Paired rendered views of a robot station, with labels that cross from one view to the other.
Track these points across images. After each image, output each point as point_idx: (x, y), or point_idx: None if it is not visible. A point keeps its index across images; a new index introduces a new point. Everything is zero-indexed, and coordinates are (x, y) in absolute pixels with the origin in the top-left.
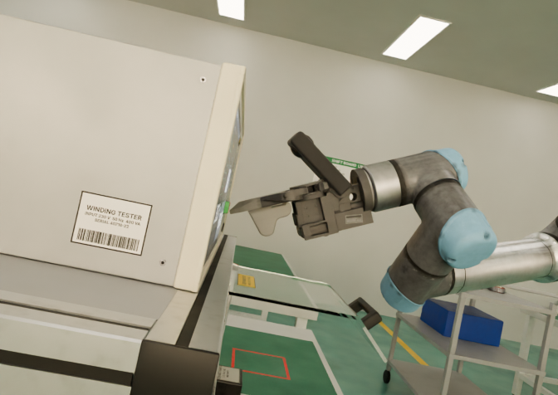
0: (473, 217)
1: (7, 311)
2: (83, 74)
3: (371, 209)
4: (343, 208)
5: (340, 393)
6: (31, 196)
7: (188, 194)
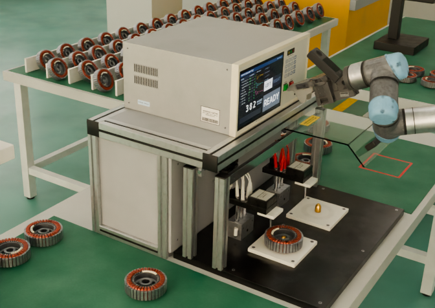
0: (380, 101)
1: (178, 144)
2: (195, 69)
3: (353, 89)
4: (339, 88)
5: (434, 191)
6: (188, 107)
7: (228, 107)
